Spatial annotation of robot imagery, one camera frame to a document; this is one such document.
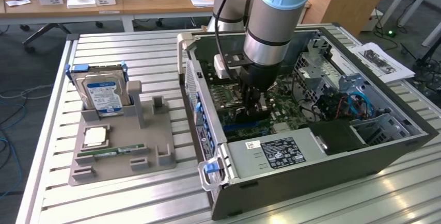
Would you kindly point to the silver chipset heatsink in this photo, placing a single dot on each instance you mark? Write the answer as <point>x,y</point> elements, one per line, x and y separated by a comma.
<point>283,128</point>

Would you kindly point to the hard disk in blue caddy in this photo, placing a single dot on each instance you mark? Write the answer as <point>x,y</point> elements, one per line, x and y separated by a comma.
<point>102,97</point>

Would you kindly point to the black chair base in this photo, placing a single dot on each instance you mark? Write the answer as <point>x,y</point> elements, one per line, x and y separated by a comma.
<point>38,34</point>

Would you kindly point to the grey plastic parts rack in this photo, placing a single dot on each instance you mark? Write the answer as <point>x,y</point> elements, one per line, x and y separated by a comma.
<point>127,136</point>

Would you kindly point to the green RAM stick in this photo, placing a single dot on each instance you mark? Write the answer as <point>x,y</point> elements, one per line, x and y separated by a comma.
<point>102,152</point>

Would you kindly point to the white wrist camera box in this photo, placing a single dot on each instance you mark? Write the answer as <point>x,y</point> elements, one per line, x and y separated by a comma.
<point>221,66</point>

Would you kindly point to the long blue expansion slot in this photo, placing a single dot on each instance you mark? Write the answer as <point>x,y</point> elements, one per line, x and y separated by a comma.
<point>233,128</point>

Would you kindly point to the open grey PC case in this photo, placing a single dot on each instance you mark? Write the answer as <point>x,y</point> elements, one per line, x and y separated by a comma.
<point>310,182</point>

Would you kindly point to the flat white box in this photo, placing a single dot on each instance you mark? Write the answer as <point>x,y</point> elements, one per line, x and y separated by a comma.
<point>80,5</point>

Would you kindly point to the white printed card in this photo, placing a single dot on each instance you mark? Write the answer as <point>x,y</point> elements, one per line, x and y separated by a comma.
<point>17,2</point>

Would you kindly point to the metal socket cover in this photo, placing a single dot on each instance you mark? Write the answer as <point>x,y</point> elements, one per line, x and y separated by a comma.
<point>274,87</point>

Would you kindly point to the silver perforated drive cage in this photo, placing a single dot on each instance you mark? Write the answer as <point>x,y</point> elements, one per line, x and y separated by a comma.
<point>310,84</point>

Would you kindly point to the silver CPU chip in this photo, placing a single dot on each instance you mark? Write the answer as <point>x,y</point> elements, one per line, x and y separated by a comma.
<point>94,137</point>

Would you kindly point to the green motherboard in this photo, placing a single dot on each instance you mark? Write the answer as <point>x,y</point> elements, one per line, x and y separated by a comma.
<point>287,113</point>

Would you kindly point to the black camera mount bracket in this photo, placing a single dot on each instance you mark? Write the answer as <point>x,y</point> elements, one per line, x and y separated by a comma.
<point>227,56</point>

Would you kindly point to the black low-profile graphics card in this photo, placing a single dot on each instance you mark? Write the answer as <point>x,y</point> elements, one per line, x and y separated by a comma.
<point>253,119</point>

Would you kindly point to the stack of printed papers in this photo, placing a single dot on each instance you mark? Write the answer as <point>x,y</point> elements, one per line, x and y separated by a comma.
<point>378,61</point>

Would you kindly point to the grey power supply unit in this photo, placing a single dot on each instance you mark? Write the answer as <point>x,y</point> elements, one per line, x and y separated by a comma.
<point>247,157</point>

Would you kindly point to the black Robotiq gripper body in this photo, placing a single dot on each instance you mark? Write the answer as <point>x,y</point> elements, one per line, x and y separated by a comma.
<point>262,77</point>

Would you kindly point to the silver disk bay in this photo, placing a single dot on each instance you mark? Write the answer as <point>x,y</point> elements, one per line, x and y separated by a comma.
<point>378,131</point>

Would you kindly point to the CPU socket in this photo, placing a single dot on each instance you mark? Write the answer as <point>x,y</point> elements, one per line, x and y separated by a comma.
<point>235,92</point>

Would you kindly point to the device with green light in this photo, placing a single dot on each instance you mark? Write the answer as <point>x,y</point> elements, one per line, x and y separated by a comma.
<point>390,32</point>

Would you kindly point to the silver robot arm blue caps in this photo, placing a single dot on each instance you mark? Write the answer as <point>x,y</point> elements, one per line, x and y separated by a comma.
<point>271,15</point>

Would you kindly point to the blue slot latch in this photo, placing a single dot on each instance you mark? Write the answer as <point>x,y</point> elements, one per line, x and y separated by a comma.
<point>197,102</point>

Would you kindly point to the wooden desk white frame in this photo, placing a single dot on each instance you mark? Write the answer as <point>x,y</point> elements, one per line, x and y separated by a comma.
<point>33,11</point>

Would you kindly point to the white table frame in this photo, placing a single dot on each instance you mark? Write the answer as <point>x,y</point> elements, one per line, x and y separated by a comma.
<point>433,34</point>

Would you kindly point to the white wall box red button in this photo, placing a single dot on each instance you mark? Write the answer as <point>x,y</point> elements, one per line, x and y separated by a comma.
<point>372,21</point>

